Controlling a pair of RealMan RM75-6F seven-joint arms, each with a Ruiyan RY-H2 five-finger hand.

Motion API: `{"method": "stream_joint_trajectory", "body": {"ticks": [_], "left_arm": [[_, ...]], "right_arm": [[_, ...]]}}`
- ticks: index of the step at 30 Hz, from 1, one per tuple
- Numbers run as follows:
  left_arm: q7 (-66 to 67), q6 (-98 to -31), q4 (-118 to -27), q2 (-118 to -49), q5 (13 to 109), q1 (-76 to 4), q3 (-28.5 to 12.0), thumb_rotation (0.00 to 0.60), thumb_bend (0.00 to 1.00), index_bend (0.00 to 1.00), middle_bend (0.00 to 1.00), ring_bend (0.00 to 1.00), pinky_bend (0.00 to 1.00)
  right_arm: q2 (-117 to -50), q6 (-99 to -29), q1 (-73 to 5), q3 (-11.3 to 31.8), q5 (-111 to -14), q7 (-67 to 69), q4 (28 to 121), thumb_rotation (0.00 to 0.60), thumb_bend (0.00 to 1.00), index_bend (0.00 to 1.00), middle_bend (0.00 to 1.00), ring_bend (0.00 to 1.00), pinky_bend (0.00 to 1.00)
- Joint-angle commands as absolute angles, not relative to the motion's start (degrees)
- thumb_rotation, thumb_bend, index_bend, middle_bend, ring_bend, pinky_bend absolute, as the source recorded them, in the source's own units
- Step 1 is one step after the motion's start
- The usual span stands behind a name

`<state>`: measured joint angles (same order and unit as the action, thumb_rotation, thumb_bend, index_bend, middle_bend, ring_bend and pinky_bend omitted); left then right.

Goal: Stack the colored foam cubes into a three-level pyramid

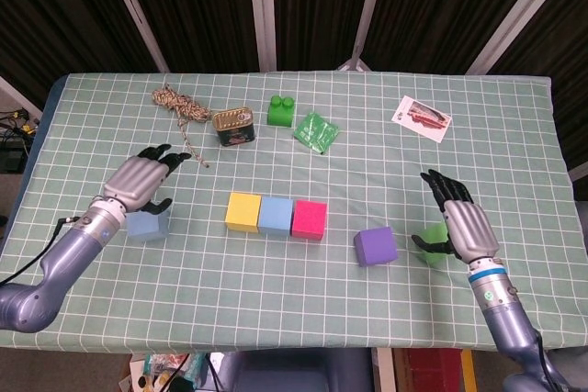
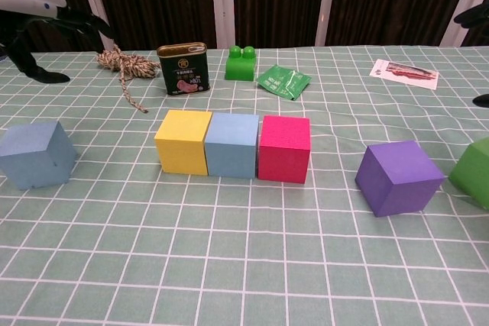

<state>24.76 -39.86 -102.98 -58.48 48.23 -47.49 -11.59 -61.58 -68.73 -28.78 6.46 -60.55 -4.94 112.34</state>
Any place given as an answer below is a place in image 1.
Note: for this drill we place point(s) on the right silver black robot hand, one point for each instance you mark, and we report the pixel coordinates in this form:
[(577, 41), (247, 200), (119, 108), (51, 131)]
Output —
[(471, 231)]

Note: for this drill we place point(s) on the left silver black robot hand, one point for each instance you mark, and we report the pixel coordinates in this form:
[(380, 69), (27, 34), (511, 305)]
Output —
[(133, 181)]

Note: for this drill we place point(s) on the green foam cube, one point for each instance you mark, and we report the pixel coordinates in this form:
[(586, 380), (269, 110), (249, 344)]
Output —
[(435, 230)]

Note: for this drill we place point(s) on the yellow foam cube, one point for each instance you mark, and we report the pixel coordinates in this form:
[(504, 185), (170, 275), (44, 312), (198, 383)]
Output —
[(242, 210)]

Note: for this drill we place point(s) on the light blue foam cube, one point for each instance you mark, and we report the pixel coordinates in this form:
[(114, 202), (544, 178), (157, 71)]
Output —
[(149, 229), (275, 215)]

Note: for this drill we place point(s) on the magenta foam cube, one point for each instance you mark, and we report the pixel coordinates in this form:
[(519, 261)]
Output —
[(308, 220)]

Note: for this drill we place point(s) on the right blue grey robot arm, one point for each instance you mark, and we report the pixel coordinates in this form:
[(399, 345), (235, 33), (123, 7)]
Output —
[(505, 318)]

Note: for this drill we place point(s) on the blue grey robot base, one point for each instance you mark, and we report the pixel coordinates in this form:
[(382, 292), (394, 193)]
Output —
[(294, 373)]

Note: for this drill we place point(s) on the purple foam cube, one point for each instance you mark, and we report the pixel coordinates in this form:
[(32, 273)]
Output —
[(376, 247)]

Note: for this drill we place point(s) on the dark green luncheon meat can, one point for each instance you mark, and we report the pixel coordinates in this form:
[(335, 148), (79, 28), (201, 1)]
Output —
[(232, 128)]

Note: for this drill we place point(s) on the yellow board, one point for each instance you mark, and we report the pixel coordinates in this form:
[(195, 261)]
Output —
[(468, 371)]

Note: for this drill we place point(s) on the red box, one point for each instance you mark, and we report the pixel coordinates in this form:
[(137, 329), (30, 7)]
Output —
[(434, 371)]

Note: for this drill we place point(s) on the green checked tablecloth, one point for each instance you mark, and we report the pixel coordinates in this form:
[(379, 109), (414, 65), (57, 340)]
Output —
[(321, 171)]

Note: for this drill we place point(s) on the green toy building brick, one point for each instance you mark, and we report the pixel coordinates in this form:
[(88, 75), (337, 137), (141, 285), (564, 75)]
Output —
[(280, 114)]

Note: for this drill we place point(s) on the white table leg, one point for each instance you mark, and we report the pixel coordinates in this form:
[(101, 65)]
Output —
[(383, 371)]

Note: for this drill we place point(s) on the green foil sachet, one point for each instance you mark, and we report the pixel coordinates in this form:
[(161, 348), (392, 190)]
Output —
[(316, 132)]

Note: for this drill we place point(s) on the pile of colourful packets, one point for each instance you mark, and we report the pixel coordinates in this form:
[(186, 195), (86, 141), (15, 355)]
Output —
[(156, 371)]

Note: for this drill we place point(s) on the white metal frame post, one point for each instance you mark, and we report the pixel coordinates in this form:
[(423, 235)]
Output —
[(18, 96), (133, 11), (369, 11), (262, 11), (519, 11)]

